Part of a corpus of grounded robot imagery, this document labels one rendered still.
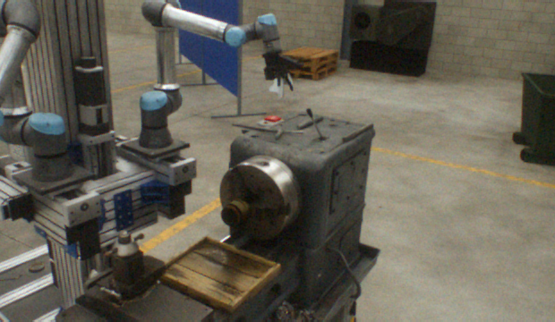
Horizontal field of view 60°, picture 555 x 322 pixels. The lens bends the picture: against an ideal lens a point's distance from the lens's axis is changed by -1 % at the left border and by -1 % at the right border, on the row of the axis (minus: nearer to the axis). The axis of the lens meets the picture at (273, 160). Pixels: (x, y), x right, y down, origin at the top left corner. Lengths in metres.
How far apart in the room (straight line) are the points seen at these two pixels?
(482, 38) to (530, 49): 0.99
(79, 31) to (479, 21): 10.04
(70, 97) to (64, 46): 0.21
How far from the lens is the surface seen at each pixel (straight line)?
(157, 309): 1.53
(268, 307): 1.93
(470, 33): 11.51
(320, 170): 1.85
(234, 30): 1.97
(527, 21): 11.39
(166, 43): 2.25
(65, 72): 2.12
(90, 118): 2.11
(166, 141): 2.22
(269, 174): 1.78
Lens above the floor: 1.92
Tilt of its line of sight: 21 degrees down
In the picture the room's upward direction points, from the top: 2 degrees clockwise
